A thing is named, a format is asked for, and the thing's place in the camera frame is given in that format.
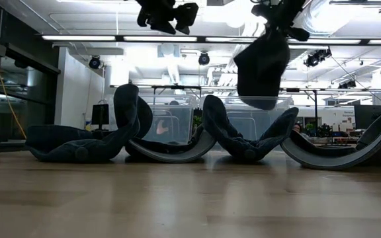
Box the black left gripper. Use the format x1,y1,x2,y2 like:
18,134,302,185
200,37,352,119
136,0,200,36

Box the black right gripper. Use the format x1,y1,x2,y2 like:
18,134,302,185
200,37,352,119
251,0,310,42

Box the small black computer monitor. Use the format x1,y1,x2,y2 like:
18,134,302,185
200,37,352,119
91,103,110,130

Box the black ceiling camera cluster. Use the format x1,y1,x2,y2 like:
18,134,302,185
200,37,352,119
338,79,357,89
303,48,333,68

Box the yellow extension cable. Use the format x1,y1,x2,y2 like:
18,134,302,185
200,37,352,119
0,0,28,139

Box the small green plant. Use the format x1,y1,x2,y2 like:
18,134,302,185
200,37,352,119
192,114,204,136

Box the wide black computer monitor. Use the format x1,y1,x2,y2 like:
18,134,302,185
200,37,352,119
354,104,381,130

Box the clear plastic bin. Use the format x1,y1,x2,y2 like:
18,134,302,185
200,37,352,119
203,95,292,153
107,93,198,146

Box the black ceiling rail fixture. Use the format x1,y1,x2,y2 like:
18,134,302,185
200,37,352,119
329,0,381,14

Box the dark blue baseball cap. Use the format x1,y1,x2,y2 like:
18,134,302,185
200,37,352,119
233,28,290,112
24,83,154,163
202,95,300,163

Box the overhead LED light bar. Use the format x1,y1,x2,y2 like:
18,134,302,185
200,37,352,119
41,34,381,46

